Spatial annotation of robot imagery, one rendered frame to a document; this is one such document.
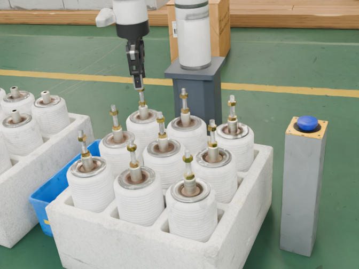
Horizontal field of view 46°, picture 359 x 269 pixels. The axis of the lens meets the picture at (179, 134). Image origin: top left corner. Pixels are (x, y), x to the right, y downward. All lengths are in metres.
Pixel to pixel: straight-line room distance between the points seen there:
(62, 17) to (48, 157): 2.02
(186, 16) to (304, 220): 0.59
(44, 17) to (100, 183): 2.40
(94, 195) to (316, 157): 0.45
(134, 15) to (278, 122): 0.77
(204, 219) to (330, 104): 1.00
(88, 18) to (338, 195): 2.20
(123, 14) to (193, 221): 0.46
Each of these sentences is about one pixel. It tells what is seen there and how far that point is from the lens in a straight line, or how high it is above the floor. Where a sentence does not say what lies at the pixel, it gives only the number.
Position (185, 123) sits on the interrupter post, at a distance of 1.02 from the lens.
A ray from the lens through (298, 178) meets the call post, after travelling 0.91.
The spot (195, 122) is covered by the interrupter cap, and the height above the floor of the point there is 0.25.
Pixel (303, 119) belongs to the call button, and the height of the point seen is 0.33.
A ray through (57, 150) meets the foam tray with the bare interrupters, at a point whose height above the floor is 0.15.
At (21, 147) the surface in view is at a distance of 1.18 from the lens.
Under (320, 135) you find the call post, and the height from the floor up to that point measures 0.31.
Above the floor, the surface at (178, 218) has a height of 0.22.
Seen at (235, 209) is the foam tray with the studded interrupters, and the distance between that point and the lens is 0.88.
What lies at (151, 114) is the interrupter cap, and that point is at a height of 0.25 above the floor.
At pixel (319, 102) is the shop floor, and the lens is 1.71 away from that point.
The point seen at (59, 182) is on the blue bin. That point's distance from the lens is 1.19.
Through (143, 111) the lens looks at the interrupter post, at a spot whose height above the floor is 0.27.
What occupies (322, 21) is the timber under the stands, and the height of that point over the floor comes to 0.04.
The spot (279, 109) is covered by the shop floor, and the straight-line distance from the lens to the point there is 1.64.
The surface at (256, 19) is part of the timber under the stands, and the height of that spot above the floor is 0.05.
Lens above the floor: 0.74
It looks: 30 degrees down
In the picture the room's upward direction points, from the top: 5 degrees counter-clockwise
